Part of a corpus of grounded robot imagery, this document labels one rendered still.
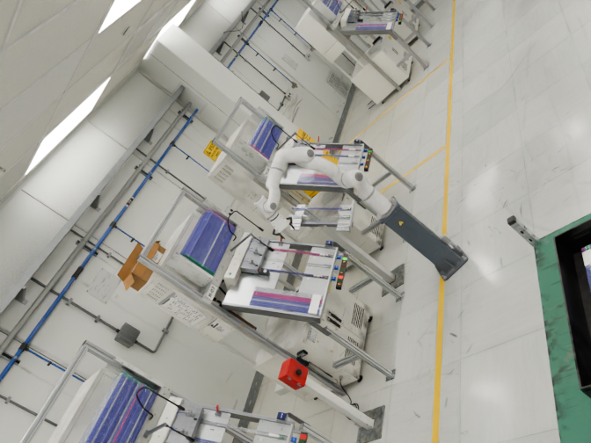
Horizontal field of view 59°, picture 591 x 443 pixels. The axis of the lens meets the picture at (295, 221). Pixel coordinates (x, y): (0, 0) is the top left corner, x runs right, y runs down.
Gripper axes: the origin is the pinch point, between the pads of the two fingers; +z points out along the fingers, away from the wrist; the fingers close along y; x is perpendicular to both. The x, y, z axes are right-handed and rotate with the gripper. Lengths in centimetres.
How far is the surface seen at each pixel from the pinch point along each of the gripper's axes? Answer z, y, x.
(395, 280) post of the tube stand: 120, 42, 58
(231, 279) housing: 8, -53, 29
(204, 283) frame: -3, -69, 31
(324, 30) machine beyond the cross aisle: -34, 232, 416
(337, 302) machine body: 89, -8, 42
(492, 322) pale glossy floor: 110, 58, -68
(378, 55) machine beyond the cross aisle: 40, 267, 393
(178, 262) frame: -27, -71, 30
